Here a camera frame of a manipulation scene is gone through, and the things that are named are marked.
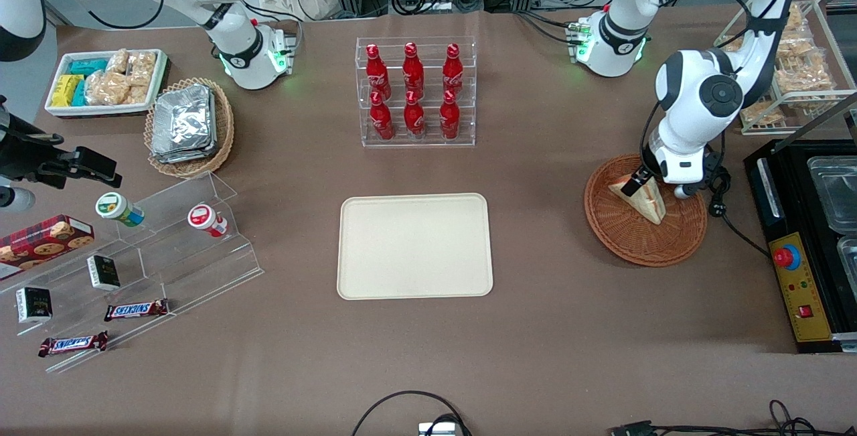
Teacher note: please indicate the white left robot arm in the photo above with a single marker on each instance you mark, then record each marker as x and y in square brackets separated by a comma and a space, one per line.
[696, 94]

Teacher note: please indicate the beige plastic tray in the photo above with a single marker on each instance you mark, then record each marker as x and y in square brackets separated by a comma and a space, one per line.
[414, 248]

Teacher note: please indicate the red lid yogurt cup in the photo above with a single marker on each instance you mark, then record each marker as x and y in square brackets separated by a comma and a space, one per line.
[203, 217]

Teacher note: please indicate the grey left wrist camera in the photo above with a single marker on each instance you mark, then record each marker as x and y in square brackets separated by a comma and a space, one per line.
[683, 191]

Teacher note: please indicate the white rectangular snack tray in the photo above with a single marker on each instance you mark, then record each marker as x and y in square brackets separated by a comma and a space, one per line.
[159, 67]

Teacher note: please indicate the yellow snack pack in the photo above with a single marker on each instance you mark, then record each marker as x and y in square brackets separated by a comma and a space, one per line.
[65, 90]

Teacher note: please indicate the grey metal bar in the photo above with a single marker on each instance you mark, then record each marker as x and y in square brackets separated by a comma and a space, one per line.
[823, 116]

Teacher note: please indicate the round brown wicker basket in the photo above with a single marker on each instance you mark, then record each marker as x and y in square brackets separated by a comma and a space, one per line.
[619, 235]

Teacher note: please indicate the bagged bread snack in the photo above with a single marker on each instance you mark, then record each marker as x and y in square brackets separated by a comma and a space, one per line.
[756, 112]
[795, 17]
[807, 76]
[800, 44]

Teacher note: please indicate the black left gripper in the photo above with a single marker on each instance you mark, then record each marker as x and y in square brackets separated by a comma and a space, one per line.
[647, 174]

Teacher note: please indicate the red cola bottle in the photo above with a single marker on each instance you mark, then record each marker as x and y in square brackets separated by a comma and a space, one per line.
[377, 71]
[414, 118]
[413, 69]
[453, 69]
[449, 118]
[381, 120]

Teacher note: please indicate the green lid yogurt cup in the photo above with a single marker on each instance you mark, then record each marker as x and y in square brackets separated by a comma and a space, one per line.
[115, 207]

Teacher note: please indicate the clear acrylic bottle rack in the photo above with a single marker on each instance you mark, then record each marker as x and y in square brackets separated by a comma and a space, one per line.
[432, 54]

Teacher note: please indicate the steel food container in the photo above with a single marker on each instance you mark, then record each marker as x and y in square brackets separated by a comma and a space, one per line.
[837, 191]
[849, 262]

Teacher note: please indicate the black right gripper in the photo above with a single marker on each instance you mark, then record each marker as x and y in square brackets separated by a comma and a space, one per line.
[27, 158]

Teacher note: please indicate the small black box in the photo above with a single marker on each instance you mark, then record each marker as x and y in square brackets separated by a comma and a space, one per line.
[33, 305]
[104, 273]

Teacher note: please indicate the snickers chocolate bar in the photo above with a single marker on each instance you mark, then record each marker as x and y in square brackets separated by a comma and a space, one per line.
[73, 344]
[136, 310]

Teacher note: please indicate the teal snack pack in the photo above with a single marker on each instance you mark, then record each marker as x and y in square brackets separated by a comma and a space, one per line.
[88, 66]
[80, 94]

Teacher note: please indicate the silver foil packet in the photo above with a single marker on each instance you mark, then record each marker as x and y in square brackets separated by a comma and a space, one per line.
[213, 134]
[181, 118]

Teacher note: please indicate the red plaid cookie box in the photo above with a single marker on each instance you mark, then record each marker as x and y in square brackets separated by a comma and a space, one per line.
[40, 242]

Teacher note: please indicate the bagged rice crisp snack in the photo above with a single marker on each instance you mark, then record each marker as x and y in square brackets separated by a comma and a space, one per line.
[107, 88]
[136, 94]
[118, 61]
[142, 67]

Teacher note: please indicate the clear acrylic step display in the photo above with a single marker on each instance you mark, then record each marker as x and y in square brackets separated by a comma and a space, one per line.
[194, 268]

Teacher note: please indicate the black machine with yellow panel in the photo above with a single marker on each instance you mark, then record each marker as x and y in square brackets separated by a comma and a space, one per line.
[800, 302]

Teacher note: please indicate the small grey device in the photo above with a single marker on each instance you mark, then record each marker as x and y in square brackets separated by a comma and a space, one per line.
[438, 429]

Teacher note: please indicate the triangle sandwich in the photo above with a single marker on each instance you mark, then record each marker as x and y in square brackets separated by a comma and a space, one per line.
[646, 207]

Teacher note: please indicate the oval tan wicker basket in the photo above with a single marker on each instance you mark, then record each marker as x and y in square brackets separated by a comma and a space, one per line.
[224, 131]

